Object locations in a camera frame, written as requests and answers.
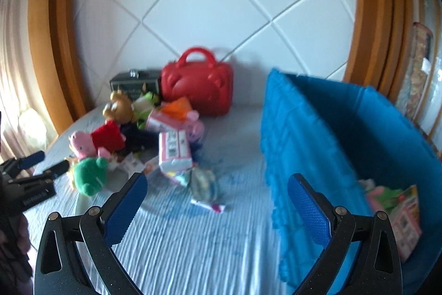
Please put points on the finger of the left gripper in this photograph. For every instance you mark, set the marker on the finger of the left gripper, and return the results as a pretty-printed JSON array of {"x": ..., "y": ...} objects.
[
  {"x": 51, "y": 174},
  {"x": 14, "y": 166}
]

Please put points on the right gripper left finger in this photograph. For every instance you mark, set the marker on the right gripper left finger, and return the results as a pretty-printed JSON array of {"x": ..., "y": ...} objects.
[{"x": 59, "y": 267}]

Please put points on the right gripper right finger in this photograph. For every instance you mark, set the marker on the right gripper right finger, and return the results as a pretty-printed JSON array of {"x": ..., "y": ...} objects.
[{"x": 376, "y": 268}]

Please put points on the white wet wipes packet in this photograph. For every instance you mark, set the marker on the white wet wipes packet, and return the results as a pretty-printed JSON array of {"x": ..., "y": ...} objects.
[{"x": 131, "y": 164}]

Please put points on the colourful Kotex tissue pack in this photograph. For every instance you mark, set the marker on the colourful Kotex tissue pack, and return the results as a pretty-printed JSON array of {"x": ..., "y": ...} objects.
[{"x": 182, "y": 178}]

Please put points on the grey tape roll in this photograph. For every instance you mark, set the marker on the grey tape roll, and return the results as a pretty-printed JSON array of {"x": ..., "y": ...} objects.
[{"x": 203, "y": 185}]

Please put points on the green turtle plush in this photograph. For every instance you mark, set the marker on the green turtle plush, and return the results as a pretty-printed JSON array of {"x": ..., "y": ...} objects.
[{"x": 90, "y": 175}]

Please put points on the red dress pig plush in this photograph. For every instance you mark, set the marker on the red dress pig plush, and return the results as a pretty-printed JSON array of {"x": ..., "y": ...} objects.
[{"x": 102, "y": 142}]

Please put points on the green plush in crate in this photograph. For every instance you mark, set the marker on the green plush in crate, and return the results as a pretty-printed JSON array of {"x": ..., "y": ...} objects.
[{"x": 382, "y": 198}]

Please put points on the yellow green ibuprofen box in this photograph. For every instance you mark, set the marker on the yellow green ibuprofen box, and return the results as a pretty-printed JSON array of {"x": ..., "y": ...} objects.
[{"x": 409, "y": 198}]

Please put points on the dark blue furry plush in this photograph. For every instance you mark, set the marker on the dark blue furry plush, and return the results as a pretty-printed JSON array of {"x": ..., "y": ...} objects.
[{"x": 138, "y": 139}]

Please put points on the brown teddy bear plush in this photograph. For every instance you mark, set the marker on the brown teddy bear plush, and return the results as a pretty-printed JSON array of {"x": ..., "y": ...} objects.
[{"x": 119, "y": 109}]

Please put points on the green white frog plush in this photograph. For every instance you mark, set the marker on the green white frog plush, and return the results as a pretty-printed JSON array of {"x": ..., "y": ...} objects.
[{"x": 142, "y": 108}]

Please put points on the back pink tissue pack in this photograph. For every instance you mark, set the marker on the back pink tissue pack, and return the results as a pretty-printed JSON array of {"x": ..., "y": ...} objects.
[{"x": 159, "y": 122}]

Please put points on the pink tissue pack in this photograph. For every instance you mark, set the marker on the pink tissue pack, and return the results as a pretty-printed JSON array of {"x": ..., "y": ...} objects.
[
  {"x": 159, "y": 122},
  {"x": 174, "y": 151}
]

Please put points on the dark green gift box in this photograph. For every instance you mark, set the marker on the dark green gift box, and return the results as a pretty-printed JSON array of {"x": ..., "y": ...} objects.
[{"x": 135, "y": 83}]

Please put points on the white striped table cloth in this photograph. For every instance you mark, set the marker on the white striped table cloth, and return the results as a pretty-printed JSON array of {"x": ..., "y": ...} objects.
[{"x": 176, "y": 247}]

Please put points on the middle pink tissue pack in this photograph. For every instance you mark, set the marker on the middle pink tissue pack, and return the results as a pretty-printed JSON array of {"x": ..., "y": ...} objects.
[{"x": 174, "y": 151}]

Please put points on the orange dress pig plush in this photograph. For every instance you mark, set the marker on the orange dress pig plush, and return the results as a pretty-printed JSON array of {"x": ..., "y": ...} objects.
[{"x": 182, "y": 111}]

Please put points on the blue plastic storage crate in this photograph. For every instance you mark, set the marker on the blue plastic storage crate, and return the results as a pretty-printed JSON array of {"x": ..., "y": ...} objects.
[{"x": 337, "y": 134}]

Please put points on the pink white ointment tube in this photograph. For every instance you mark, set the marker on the pink white ointment tube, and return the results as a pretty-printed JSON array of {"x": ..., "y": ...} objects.
[{"x": 217, "y": 208}]

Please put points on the red bear-shaped plastic case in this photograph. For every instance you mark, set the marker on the red bear-shaped plastic case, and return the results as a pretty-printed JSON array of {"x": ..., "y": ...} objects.
[{"x": 206, "y": 82}]

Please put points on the rolled patterned carpet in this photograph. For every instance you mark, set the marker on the rolled patterned carpet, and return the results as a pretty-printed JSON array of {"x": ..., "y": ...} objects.
[{"x": 416, "y": 74}]

